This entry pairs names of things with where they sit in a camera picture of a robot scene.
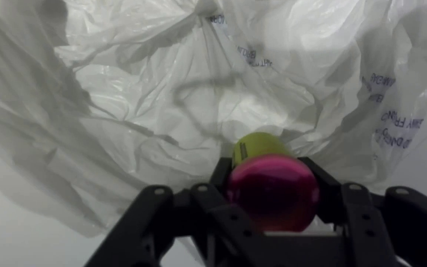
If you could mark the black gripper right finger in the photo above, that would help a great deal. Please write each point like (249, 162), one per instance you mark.
(396, 231)

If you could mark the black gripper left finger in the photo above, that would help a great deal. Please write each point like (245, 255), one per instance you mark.
(184, 227)

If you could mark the clear white plastic bag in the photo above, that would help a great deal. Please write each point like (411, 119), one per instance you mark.
(124, 98)

